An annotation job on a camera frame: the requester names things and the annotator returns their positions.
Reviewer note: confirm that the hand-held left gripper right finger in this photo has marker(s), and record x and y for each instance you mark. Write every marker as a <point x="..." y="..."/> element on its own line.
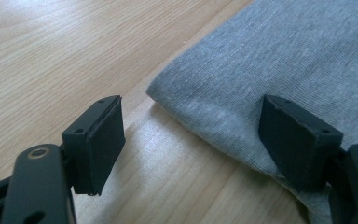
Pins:
<point x="298" y="143"/>

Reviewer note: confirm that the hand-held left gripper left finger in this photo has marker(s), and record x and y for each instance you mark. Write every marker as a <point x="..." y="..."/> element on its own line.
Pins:
<point x="96" y="149"/>

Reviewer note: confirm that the grey shorts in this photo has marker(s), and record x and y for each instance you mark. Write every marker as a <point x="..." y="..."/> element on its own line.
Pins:
<point x="276" y="62"/>

